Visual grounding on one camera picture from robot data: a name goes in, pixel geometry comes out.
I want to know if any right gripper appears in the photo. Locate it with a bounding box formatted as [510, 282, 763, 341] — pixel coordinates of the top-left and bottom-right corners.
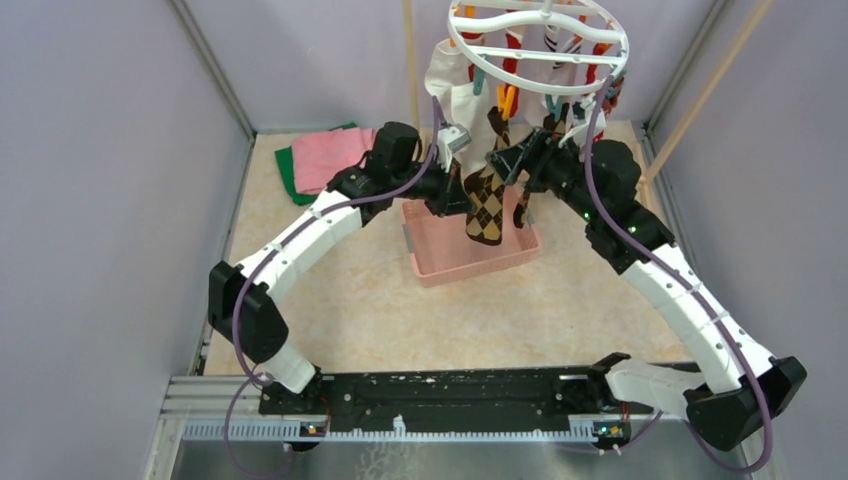
[485, 127, 601, 223]

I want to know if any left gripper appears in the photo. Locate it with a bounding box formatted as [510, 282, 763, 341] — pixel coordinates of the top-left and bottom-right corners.
[391, 152, 476, 217]

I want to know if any brown argyle sock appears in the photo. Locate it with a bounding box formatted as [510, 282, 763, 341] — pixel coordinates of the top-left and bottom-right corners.
[463, 106, 511, 246]
[513, 103, 570, 229]

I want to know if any white sock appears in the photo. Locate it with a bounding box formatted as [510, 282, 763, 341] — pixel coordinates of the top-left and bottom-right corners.
[424, 39, 496, 176]

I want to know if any red christmas sock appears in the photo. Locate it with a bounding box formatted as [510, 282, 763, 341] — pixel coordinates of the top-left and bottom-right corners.
[586, 43, 626, 116]

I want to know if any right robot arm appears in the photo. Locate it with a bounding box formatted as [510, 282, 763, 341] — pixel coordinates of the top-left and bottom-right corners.
[487, 129, 807, 451]

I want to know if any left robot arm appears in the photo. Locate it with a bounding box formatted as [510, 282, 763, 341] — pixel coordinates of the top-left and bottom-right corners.
[208, 122, 474, 414]

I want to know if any white round sock hanger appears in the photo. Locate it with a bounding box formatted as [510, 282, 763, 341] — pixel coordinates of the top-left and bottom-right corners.
[447, 1, 631, 97]

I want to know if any pink plastic basket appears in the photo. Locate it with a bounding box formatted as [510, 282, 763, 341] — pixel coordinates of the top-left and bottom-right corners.
[401, 200, 542, 288]

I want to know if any pink folded cloth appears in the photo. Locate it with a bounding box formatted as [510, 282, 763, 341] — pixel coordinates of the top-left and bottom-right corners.
[291, 127, 376, 195]

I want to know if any wooden drying rack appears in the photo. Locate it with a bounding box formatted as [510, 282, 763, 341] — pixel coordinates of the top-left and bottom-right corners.
[401, 0, 776, 213]

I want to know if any green folded cloth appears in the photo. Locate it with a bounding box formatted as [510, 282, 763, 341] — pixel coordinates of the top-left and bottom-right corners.
[274, 122, 359, 206]

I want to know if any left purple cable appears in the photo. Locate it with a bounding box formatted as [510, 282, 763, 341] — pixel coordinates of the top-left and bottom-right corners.
[222, 95, 446, 480]

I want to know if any purple cable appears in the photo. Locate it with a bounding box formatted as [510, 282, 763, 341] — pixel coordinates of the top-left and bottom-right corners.
[222, 95, 446, 480]
[581, 76, 775, 475]

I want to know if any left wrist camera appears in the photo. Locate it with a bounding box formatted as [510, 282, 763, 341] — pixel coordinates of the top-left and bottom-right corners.
[434, 124, 471, 172]

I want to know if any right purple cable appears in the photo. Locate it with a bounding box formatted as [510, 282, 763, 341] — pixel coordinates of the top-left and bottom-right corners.
[581, 76, 775, 475]

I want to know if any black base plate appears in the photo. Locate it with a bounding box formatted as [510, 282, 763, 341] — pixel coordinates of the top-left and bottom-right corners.
[259, 366, 623, 415]

